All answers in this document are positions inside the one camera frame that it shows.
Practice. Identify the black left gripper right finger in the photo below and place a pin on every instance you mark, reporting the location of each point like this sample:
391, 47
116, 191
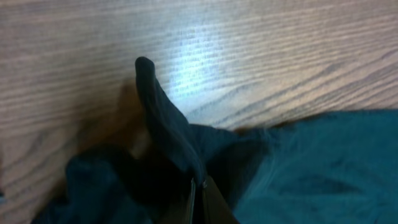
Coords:
215, 208

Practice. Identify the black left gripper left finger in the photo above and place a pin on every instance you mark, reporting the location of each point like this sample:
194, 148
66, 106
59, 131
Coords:
181, 212

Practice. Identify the black t-shirt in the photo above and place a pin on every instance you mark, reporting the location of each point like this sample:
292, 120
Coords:
338, 167

